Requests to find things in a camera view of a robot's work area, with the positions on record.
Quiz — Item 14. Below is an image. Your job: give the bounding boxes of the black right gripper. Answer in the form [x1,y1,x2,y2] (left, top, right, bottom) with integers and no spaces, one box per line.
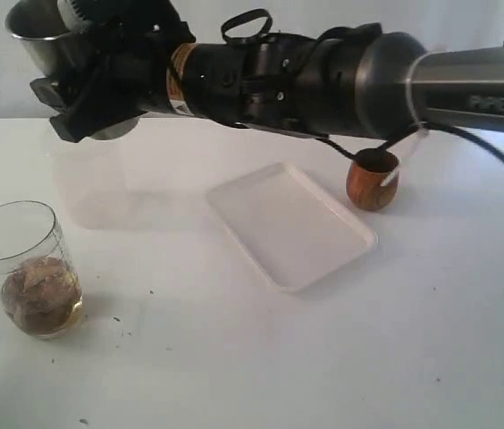
[29,0,194,143]

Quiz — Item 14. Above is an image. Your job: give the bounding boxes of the stainless steel tumbler cup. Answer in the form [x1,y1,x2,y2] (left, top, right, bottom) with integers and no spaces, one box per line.
[5,1,139,140]

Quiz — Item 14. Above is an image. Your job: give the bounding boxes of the clear plastic measuring cup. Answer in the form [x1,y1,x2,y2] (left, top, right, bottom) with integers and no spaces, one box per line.
[0,200,83,339]

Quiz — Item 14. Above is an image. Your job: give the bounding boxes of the wooden clothespins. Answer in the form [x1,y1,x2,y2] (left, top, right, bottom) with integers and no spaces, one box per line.
[1,257,82,336]

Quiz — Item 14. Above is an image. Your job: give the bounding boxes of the brown wooden round cup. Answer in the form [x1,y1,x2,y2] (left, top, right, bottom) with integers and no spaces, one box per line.
[346,148,399,212]

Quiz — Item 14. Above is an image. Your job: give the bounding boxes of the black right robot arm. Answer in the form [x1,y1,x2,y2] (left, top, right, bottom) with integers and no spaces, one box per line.
[8,1,504,143]

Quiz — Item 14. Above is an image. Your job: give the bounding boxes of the translucent plastic container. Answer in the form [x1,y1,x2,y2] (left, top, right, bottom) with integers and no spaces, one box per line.
[43,131,132,230]

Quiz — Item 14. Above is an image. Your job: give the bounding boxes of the white rectangular plastic tray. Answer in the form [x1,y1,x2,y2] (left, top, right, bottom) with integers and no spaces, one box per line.
[206,163,378,292]

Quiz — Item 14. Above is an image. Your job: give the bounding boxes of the white zip tie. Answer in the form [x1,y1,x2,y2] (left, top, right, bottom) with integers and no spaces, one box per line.
[381,44,448,188]

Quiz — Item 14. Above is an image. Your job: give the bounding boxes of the black cable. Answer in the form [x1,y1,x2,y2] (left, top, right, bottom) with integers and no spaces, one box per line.
[220,8,504,202]

